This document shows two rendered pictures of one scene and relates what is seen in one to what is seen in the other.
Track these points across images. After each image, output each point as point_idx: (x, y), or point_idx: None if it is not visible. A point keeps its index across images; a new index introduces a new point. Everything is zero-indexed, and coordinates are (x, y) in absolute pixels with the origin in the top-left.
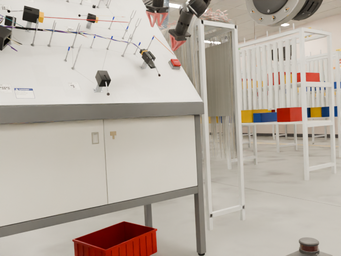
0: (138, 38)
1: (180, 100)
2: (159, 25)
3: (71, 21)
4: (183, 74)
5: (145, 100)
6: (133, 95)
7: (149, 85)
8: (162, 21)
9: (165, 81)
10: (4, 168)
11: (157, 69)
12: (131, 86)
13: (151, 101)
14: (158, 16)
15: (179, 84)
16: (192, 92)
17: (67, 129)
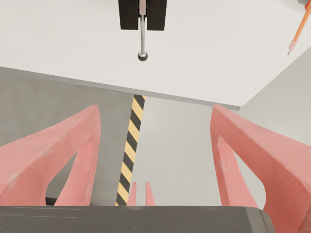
0: None
1: (174, 93)
2: (212, 127)
3: None
4: (308, 31)
5: (51, 70)
6: (13, 51)
7: (105, 34)
8: (220, 187)
9: (189, 37)
10: None
11: (142, 47)
12: (19, 21)
13: (71, 76)
14: (249, 165)
15: (233, 57)
16: (247, 84)
17: None
